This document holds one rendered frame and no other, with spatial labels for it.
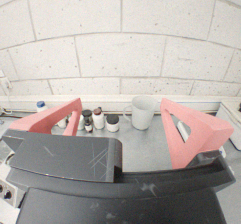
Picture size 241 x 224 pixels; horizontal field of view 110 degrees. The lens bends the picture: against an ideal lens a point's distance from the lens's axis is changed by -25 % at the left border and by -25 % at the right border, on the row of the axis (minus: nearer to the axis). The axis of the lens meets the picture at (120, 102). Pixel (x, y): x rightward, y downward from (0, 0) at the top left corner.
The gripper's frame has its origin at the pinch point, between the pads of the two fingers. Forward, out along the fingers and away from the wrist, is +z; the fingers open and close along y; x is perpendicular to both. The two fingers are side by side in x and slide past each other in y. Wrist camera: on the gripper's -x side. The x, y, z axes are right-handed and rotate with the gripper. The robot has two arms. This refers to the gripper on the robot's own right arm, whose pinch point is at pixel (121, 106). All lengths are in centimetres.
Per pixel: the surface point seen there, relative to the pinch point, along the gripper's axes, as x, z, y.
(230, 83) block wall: 18, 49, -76
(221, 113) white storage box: 33, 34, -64
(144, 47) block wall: 0.8, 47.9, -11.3
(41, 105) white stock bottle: 27, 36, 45
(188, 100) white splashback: 30, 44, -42
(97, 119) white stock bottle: 32.2, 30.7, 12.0
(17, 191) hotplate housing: 35, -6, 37
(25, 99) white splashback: 29, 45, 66
